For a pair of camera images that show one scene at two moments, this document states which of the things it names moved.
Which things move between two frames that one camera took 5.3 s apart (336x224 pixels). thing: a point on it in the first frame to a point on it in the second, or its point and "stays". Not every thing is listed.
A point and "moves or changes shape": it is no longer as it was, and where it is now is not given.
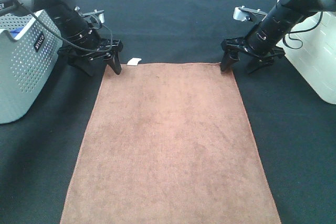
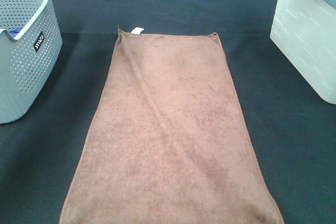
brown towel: x=167 y=143 moves or changes shape
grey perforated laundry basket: x=28 y=63 stays
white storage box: x=311 y=47 stays
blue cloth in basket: x=14 y=32 stays
